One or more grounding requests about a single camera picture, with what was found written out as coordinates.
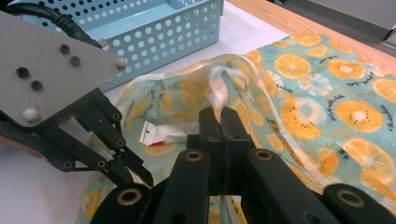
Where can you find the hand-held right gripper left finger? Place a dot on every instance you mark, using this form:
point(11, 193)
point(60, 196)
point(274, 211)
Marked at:
point(199, 174)

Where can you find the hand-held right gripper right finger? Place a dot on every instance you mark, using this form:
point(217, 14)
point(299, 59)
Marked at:
point(249, 174)

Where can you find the white sachet tube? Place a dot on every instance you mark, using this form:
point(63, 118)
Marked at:
point(168, 135)

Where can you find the orange-slice print fabric bag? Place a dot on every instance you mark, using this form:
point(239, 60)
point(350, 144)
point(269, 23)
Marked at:
point(311, 93)

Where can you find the blue perforated plastic basket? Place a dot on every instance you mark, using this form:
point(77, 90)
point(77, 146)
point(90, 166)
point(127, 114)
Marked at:
point(162, 40)

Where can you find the white table mat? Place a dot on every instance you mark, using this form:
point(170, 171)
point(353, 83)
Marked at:
point(31, 193)

